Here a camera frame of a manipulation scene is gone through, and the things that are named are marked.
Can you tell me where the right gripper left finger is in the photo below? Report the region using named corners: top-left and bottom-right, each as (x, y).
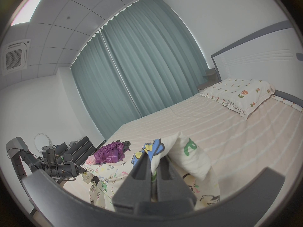
top-left (112, 150), bottom-right (152, 212)

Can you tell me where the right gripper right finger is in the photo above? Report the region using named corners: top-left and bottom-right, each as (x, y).
top-left (156, 155), bottom-right (197, 209)

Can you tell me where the white printed pyjama top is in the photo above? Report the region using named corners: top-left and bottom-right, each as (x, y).
top-left (80, 131), bottom-right (220, 210)

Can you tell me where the bed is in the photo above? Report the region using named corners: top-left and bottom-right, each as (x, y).
top-left (59, 20), bottom-right (303, 210)

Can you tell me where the black chest of drawers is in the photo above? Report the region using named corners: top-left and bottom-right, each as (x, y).
top-left (57, 136), bottom-right (96, 163)

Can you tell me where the dark grey garment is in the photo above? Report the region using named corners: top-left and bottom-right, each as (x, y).
top-left (115, 140), bottom-right (131, 152)

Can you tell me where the purple garment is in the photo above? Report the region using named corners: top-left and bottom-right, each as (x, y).
top-left (93, 141), bottom-right (131, 164)

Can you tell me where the white printed pillow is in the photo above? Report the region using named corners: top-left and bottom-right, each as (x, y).
top-left (200, 78), bottom-right (276, 120)

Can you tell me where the grey bedside table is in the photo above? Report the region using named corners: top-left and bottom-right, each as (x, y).
top-left (198, 68), bottom-right (223, 93)

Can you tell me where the ceiling air conditioner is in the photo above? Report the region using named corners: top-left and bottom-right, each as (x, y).
top-left (2, 39), bottom-right (31, 76)

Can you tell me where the blue-green curtain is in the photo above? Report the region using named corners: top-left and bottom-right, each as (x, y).
top-left (71, 0), bottom-right (209, 141)

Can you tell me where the ceiling light panel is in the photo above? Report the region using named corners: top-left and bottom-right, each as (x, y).
top-left (11, 0), bottom-right (45, 26)

